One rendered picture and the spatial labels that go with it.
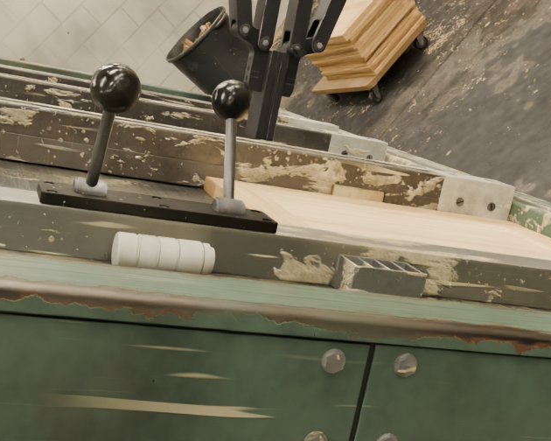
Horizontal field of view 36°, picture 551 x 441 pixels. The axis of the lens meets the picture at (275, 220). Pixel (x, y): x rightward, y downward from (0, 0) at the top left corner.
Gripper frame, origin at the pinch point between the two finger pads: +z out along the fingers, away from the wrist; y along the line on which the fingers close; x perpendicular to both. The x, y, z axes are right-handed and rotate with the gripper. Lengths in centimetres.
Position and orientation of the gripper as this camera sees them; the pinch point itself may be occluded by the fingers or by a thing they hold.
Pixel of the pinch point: (267, 94)
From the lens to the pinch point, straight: 69.6
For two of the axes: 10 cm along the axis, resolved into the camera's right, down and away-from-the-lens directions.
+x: -3.1, -2.3, 9.2
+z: -1.9, 9.7, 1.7
